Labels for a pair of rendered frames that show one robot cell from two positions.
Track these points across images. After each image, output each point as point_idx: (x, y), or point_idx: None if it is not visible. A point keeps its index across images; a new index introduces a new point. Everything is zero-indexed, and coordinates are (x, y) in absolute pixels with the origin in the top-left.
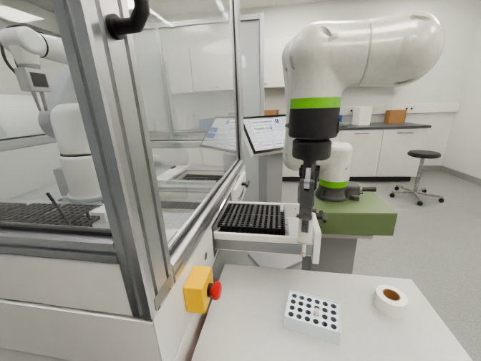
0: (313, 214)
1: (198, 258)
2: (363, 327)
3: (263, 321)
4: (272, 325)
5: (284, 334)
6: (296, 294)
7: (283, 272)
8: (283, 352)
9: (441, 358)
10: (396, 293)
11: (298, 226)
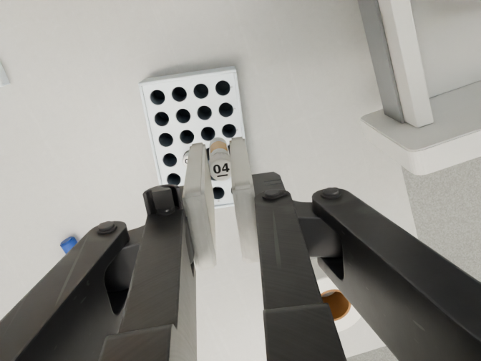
0: (245, 261)
1: None
2: (238, 240)
3: (134, 21)
4: (135, 49)
5: (130, 86)
6: (232, 92)
7: (341, 10)
8: (87, 99)
9: (237, 350)
10: (342, 315)
11: (185, 173)
